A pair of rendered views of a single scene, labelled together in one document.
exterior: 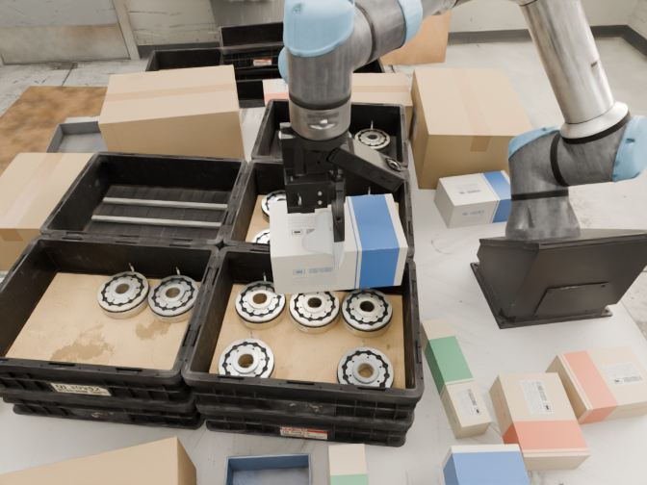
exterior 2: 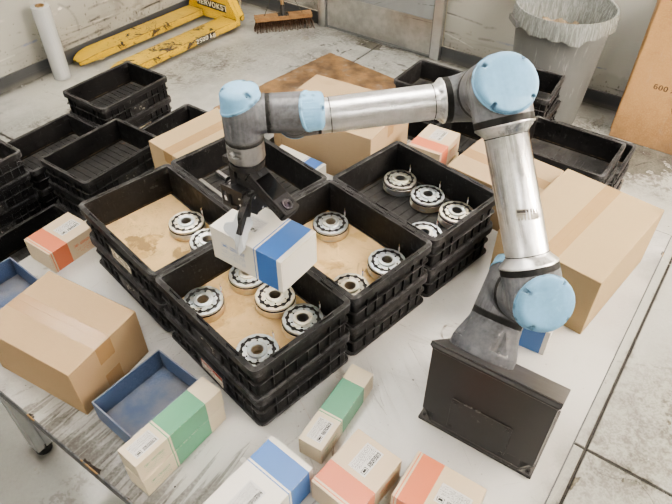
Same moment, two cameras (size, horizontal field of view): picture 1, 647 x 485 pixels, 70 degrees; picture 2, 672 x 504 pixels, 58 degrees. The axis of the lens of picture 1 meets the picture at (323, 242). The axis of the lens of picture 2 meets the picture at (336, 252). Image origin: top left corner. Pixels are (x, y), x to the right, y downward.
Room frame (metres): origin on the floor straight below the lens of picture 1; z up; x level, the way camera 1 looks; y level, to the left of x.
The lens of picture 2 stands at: (-0.14, -0.80, 2.00)
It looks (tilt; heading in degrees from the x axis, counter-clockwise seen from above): 43 degrees down; 41
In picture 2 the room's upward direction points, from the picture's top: straight up
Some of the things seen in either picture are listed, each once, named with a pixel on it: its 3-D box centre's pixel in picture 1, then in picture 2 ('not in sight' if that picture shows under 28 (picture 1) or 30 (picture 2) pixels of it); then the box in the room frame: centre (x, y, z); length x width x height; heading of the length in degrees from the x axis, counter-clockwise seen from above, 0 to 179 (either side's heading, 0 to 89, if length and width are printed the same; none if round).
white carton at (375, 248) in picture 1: (334, 242); (264, 244); (0.51, -0.02, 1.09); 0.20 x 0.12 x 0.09; 96
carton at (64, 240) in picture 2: not in sight; (62, 241); (0.36, 0.76, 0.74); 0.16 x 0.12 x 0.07; 7
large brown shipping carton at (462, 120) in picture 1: (462, 126); (573, 246); (1.31, -0.45, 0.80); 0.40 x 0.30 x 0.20; 178
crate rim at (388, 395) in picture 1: (309, 315); (251, 293); (0.49, 0.03, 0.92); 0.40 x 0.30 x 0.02; 85
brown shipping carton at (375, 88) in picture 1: (362, 110); (500, 187); (1.44, -0.13, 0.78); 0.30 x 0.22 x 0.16; 90
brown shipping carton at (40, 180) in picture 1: (47, 210); (206, 154); (0.93, 0.75, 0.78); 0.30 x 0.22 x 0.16; 179
